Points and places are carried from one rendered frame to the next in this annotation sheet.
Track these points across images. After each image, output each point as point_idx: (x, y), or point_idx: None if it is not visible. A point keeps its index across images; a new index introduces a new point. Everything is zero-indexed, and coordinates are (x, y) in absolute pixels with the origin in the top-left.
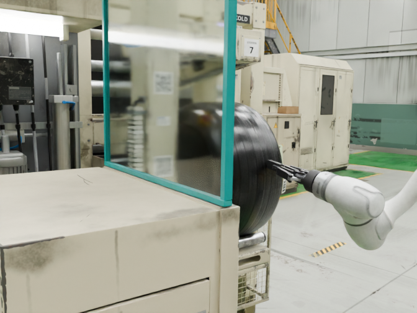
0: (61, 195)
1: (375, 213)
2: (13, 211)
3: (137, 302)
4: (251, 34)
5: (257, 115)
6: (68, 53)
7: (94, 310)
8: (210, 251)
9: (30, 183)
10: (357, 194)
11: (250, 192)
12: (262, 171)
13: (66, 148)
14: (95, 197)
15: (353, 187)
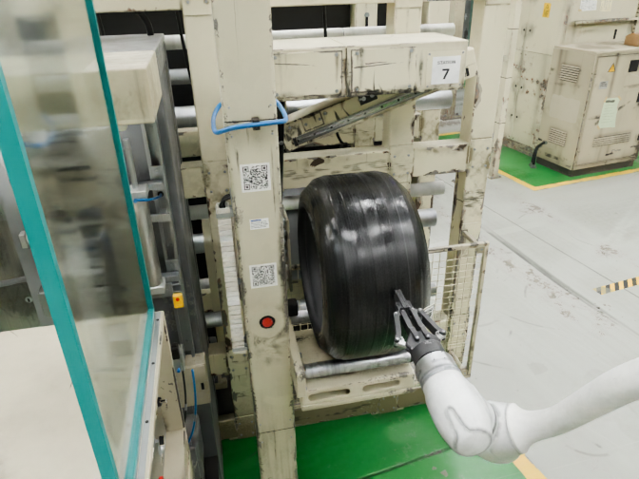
0: (11, 423)
1: (468, 453)
2: None
3: None
4: (446, 48)
5: (400, 214)
6: (152, 124)
7: None
8: None
9: (24, 368)
10: (447, 421)
11: (364, 328)
12: (384, 303)
13: (147, 248)
14: (37, 437)
15: (447, 407)
